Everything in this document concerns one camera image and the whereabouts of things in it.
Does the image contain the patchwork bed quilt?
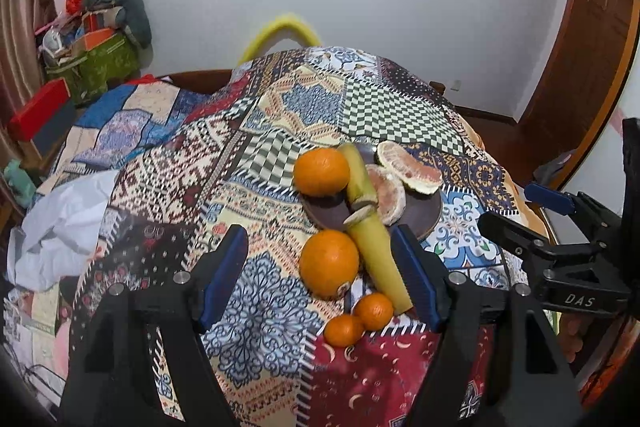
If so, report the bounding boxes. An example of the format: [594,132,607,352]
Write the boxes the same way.
[37,76,216,195]

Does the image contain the slim sugarcane piece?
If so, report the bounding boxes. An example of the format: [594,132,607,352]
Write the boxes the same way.
[337,142,378,210]

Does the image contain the red box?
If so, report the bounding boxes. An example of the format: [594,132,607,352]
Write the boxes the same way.
[8,78,70,142]

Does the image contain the patchwork patterned tablecloth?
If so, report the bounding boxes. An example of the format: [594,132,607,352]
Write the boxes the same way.
[70,48,538,426]

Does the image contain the large orange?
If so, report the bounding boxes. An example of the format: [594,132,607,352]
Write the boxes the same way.
[298,230,360,300]

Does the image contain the green storage basket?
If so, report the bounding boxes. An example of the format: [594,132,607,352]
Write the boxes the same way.
[44,34,140,106]

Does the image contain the white crumpled cloth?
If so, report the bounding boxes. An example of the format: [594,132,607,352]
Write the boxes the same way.
[6,170,118,291]

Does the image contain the thick sugarcane piece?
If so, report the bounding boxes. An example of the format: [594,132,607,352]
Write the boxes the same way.
[344,199,414,313]

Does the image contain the dark purple plate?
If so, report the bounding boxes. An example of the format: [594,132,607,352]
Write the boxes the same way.
[296,142,442,239]

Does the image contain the brown wooden door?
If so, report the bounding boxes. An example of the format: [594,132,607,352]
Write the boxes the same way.
[516,0,639,187]

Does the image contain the right hand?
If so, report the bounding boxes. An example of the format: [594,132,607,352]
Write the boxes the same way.
[556,313,594,363]

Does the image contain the small tangerine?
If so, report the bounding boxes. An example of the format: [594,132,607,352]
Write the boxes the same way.
[323,314,364,348]
[352,293,394,331]

